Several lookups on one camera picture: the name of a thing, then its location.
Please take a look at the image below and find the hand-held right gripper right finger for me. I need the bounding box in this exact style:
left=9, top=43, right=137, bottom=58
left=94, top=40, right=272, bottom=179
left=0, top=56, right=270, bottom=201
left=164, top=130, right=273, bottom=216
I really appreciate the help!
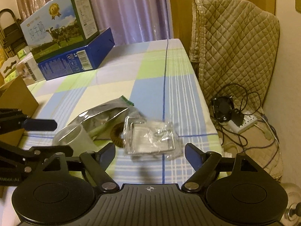
left=181, top=143, right=261, bottom=192

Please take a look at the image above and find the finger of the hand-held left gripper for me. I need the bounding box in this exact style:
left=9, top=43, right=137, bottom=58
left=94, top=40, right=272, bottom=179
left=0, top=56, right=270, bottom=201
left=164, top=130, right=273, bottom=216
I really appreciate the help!
left=0, top=108, right=58, bottom=135
left=0, top=141, right=74, bottom=173

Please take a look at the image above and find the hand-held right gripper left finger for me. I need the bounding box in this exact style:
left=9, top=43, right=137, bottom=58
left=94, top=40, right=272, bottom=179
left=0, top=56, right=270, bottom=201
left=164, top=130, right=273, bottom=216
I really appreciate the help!
left=40, top=142, right=119, bottom=193

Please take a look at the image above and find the brown braided rope ring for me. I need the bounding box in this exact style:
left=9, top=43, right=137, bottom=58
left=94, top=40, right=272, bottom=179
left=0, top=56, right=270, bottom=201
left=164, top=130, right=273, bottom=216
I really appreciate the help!
left=110, top=124, right=125, bottom=148

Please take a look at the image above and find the translucent plastic cup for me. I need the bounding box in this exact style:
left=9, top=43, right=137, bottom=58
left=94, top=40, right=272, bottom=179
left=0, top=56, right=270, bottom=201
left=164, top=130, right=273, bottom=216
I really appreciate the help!
left=52, top=123, right=99, bottom=151

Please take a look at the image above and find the brown cardboard box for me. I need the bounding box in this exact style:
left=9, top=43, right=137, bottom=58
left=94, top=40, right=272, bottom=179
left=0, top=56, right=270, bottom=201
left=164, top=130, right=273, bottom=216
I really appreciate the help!
left=0, top=76, right=39, bottom=147

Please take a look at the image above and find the silver foil bag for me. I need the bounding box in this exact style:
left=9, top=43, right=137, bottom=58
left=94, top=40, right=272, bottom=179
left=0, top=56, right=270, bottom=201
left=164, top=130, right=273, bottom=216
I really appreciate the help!
left=67, top=95, right=135, bottom=142

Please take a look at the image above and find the clear plastic package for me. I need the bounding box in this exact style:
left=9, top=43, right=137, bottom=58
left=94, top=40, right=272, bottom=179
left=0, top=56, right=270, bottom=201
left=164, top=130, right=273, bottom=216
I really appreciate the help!
left=122, top=116, right=183, bottom=161

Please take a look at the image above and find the small black fan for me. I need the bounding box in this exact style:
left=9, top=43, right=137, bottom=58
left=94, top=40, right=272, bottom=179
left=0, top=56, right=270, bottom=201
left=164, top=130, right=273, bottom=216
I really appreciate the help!
left=211, top=96, right=235, bottom=123

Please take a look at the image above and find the small white product box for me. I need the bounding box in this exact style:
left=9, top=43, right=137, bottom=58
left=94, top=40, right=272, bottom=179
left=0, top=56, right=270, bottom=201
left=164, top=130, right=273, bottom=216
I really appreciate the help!
left=16, top=53, right=46, bottom=86

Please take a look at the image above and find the black power adapter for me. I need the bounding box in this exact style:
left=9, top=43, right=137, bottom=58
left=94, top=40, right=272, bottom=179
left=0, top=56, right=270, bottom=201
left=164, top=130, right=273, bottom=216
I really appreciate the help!
left=231, top=109, right=245, bottom=127

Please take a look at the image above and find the white wooden chair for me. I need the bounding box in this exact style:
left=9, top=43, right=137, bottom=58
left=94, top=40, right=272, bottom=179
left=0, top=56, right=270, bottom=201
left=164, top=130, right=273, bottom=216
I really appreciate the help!
left=0, top=56, right=20, bottom=79

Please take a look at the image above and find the flat blue box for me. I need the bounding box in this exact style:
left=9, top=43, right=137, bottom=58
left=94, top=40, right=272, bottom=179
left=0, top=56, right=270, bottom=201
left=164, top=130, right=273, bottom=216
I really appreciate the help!
left=37, top=27, right=115, bottom=81

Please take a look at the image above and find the rack with green packets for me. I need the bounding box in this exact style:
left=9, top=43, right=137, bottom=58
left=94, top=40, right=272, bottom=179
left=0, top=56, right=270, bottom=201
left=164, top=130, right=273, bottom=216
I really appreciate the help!
left=5, top=47, right=31, bottom=80

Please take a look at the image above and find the checked tablecloth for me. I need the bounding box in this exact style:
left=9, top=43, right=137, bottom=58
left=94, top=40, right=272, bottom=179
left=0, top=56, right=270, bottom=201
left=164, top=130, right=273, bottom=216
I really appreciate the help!
left=0, top=38, right=225, bottom=199

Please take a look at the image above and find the black step ladder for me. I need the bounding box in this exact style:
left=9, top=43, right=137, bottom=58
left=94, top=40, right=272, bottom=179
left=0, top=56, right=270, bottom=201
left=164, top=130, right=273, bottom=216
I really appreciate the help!
left=0, top=9, right=24, bottom=57

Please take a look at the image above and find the milk carton with cow print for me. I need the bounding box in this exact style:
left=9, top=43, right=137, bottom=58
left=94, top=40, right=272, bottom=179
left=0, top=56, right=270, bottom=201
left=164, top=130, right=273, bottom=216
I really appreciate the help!
left=20, top=0, right=99, bottom=62

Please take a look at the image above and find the stainless steel kettle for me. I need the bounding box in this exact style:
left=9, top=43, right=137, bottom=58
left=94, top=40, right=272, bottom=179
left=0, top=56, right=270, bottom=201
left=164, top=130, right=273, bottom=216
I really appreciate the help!
left=281, top=182, right=301, bottom=226

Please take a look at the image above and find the quilted beige chair cover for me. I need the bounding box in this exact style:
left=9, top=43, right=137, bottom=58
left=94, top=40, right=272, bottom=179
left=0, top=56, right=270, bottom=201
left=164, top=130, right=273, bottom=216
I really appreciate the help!
left=189, top=0, right=280, bottom=114

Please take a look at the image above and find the pink curtain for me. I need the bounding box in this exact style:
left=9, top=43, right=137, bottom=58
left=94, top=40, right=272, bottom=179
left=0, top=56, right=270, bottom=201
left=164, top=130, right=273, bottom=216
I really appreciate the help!
left=13, top=0, right=173, bottom=46

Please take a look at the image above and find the white power strip with cables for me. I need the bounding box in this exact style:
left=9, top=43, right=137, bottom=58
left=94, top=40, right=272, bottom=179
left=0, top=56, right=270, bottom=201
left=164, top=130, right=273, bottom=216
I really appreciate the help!
left=213, top=82, right=283, bottom=170

